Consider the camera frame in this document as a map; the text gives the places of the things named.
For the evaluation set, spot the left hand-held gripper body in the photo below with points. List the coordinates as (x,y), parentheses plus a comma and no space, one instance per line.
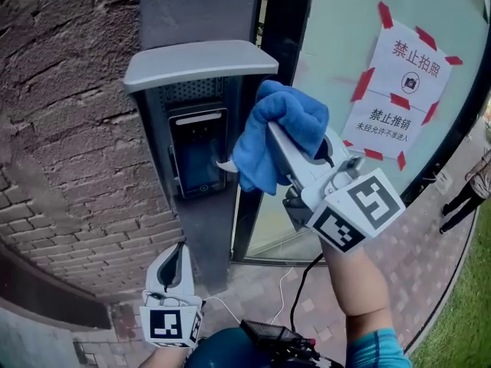
(165,324)

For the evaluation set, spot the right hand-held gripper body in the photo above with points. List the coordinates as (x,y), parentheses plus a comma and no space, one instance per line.
(368,205)

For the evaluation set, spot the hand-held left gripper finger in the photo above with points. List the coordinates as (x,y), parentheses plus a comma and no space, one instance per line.
(188,278)
(151,282)

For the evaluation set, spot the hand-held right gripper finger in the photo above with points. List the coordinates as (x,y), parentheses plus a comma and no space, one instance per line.
(295,163)
(340,146)

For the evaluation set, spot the blue microfibre cloth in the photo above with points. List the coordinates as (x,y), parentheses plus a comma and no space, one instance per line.
(276,109)

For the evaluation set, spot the black access control terminal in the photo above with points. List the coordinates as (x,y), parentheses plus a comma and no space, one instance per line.
(195,155)

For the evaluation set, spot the person's left forearm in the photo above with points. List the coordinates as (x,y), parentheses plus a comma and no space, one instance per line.
(165,359)

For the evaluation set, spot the person's right forearm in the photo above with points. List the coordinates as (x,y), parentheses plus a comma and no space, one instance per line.
(353,282)

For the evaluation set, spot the grey square drain cover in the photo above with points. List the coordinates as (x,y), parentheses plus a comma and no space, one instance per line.
(444,182)

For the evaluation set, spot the black chest-mounted device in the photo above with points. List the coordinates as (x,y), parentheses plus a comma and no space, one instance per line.
(268,334)

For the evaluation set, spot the black framed glass door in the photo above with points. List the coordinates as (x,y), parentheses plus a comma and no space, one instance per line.
(337,21)

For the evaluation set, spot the white paper notice, red tape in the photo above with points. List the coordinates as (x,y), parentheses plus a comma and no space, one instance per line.
(384,14)

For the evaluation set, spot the grey metal rain hood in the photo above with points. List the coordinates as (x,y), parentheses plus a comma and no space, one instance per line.
(192,63)

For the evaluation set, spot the person's teal shirt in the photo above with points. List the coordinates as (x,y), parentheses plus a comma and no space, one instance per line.
(376,351)

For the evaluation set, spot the green grass lawn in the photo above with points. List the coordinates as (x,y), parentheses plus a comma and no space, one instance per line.
(460,320)

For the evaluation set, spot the silver gripper camera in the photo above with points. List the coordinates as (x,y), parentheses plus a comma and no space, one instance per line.
(353,166)

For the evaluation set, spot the dark grey metal post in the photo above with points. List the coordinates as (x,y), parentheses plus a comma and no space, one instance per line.
(192,6)

